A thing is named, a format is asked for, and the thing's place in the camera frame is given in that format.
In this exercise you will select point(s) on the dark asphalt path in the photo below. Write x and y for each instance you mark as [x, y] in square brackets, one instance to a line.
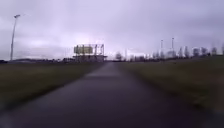
[106, 100]

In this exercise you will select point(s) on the building with scaffold frame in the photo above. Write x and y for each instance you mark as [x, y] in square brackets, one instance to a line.
[88, 52]

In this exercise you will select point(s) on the row of bare trees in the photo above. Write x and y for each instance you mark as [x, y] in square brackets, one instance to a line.
[186, 52]

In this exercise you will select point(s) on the grass field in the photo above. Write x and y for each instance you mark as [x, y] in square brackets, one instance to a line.
[180, 76]
[30, 78]

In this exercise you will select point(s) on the tall lamp post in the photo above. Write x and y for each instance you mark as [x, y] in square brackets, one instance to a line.
[12, 36]

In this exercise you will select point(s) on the pole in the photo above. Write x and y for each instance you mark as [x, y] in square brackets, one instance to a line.
[162, 46]
[172, 45]

